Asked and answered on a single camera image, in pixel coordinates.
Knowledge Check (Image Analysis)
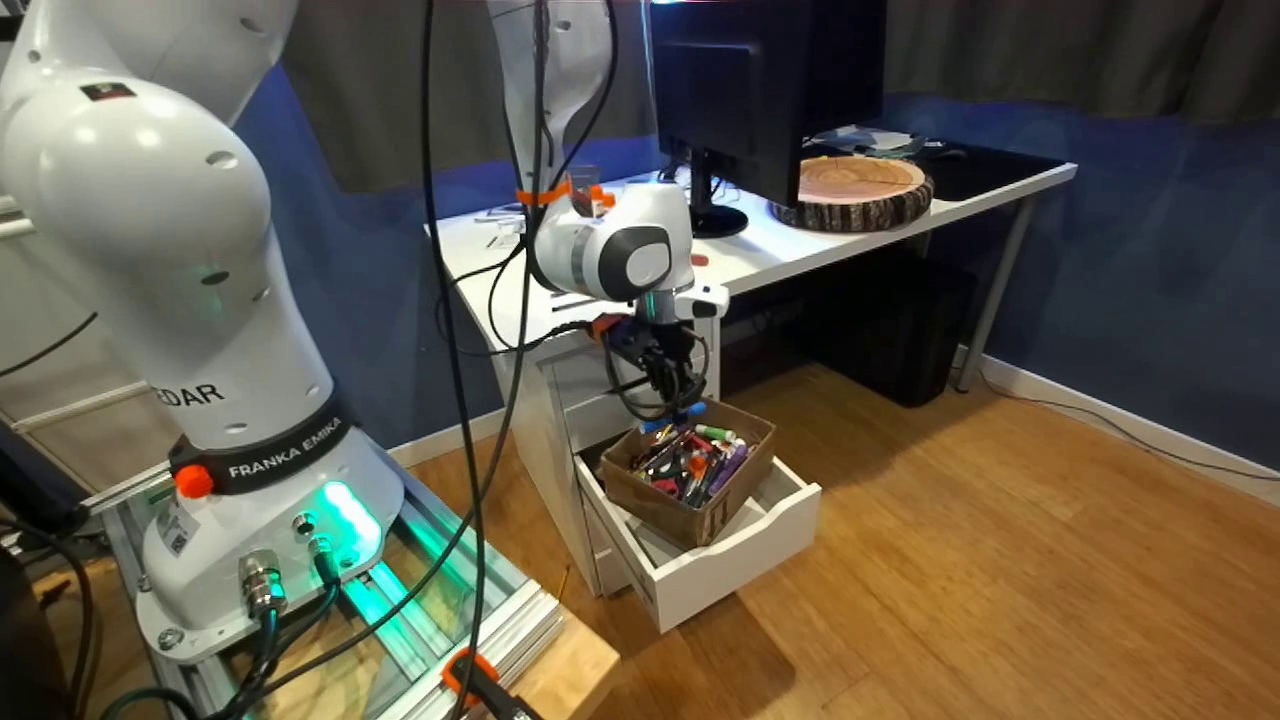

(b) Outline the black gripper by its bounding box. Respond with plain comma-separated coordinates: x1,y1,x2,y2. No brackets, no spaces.
605,310,713,423

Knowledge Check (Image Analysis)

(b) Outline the cardboard box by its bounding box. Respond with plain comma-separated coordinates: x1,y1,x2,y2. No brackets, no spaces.
590,397,783,552

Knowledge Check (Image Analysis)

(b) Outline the white drawer cabinet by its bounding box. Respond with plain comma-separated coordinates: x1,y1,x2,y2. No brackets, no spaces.
499,317,733,606

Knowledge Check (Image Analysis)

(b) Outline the white open drawer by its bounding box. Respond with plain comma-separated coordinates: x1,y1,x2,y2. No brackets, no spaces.
567,448,826,642

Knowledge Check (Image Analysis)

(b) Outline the black computer tower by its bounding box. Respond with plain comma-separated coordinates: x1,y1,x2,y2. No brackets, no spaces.
809,245,999,412

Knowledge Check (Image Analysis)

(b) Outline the round wooden slab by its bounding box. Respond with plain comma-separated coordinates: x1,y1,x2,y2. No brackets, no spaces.
767,147,941,237

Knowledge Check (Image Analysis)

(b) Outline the black computer monitor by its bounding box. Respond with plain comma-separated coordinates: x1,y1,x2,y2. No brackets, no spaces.
642,0,893,245

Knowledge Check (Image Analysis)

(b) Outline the white desk leg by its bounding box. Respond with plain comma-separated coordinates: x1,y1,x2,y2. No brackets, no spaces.
957,195,1039,391

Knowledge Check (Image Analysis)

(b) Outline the black desk mat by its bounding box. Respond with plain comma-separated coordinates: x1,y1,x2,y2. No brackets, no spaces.
917,135,1081,203

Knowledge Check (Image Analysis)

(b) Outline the black hanging cable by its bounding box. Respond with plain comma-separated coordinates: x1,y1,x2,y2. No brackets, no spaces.
416,0,631,698

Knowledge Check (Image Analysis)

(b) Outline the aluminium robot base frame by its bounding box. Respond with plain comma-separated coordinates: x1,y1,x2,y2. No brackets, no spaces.
100,466,573,720

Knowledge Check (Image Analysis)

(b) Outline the white floor cable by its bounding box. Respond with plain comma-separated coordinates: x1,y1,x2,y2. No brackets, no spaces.
994,374,1280,490

